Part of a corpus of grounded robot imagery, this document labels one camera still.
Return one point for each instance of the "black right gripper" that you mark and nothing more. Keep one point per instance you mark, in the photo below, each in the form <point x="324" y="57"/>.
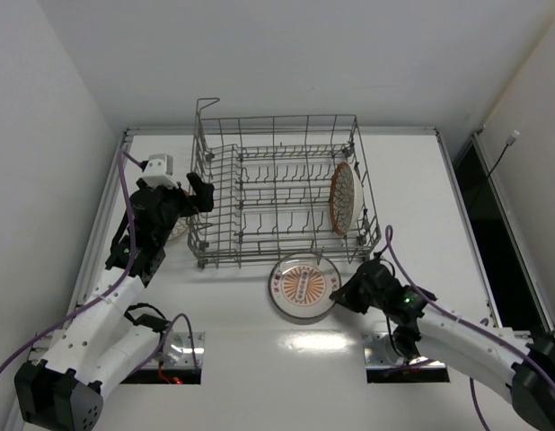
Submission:
<point x="356" y="292"/>

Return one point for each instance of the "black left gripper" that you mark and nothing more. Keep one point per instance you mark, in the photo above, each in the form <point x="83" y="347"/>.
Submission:
<point x="178" y="203"/>

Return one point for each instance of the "green rimmed sunburst plate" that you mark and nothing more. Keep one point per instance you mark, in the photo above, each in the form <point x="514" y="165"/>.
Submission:
<point x="300" y="286"/>

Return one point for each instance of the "orange rimmed floral plate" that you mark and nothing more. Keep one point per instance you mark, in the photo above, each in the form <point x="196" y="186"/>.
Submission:
<point x="346" y="199"/>

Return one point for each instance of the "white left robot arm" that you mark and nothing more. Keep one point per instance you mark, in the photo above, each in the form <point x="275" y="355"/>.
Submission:
<point x="103" y="344"/>

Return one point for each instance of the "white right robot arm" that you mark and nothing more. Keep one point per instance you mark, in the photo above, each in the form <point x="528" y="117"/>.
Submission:
<point x="521" y="371"/>

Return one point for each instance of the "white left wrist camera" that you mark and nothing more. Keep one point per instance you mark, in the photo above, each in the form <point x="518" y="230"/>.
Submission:
<point x="158" y="171"/>

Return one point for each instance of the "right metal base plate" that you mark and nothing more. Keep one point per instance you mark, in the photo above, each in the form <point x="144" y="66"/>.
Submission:
<point x="380" y="356"/>

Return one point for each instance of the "metal base plate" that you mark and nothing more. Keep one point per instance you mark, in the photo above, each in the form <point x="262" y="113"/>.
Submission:
<point x="380" y="356"/>
<point x="179" y="351"/>

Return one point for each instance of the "grey wire dish rack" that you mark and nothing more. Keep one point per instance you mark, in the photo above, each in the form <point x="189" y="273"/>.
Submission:
<point x="272" y="179"/>

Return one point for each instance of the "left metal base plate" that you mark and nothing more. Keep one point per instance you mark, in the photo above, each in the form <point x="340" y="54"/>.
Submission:
<point x="179" y="351"/>

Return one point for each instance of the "aluminium table edge rail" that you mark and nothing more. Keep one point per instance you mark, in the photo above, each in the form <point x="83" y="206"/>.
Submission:
<point x="514" y="297"/>

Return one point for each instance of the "white cable connector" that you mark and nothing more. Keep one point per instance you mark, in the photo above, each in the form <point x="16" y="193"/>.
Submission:
<point x="512" y="138"/>

